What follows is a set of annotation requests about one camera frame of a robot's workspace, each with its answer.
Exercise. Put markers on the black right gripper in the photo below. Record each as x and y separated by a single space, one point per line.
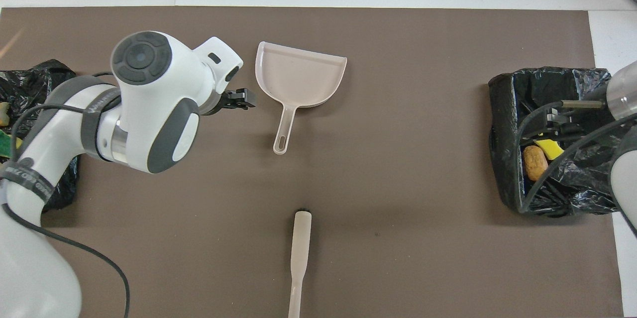
562 124

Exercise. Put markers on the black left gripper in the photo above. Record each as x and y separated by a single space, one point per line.
223 101

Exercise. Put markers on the small yellow sponge wedge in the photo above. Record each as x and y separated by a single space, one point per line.
550 148

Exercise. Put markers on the brown toy bread roll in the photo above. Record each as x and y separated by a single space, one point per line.
535 163

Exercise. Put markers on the beige plastic dustpan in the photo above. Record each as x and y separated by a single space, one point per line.
298 76

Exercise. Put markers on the beige hand brush black bristles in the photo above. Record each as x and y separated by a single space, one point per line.
301 243

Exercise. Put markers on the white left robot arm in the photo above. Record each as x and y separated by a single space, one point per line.
149 104

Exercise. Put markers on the black bag lined bin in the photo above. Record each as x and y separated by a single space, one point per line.
537 94
30 79

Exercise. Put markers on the brown table mat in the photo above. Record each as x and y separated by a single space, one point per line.
398 208

